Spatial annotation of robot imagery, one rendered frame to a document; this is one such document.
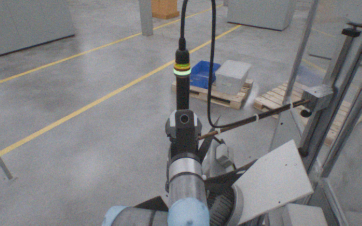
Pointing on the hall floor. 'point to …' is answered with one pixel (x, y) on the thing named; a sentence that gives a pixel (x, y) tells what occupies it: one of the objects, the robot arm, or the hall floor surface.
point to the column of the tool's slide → (336, 100)
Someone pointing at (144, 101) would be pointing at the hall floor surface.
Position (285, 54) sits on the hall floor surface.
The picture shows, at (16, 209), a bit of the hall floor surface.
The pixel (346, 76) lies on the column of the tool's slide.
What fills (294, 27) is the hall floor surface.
